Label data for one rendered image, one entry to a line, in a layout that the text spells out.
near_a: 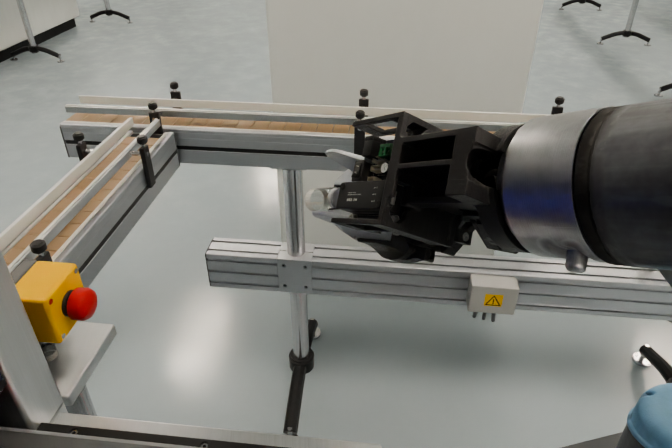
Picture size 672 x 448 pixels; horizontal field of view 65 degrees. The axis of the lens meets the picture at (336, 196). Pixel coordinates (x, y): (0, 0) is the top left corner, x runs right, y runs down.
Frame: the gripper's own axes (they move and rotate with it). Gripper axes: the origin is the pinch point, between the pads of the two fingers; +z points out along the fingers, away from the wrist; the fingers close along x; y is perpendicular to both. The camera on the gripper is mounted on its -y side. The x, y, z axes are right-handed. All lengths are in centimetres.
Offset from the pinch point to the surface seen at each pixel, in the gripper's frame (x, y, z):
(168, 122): -22, -7, 91
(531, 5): -86, -92, 59
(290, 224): -6, -43, 84
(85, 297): 15.3, 11.9, 32.8
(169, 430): 28.4, -0.2, 26.4
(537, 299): -1, -101, 49
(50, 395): 27.5, 12.2, 34.9
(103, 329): 21, 6, 46
